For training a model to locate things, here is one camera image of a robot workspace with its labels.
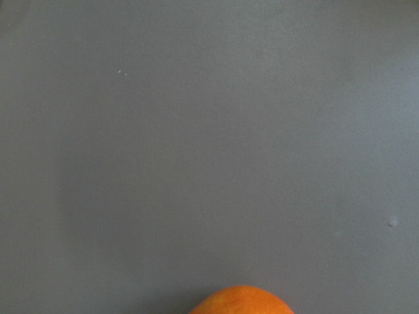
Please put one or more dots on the orange fruit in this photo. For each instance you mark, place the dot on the orange fruit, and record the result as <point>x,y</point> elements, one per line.
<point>242,299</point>

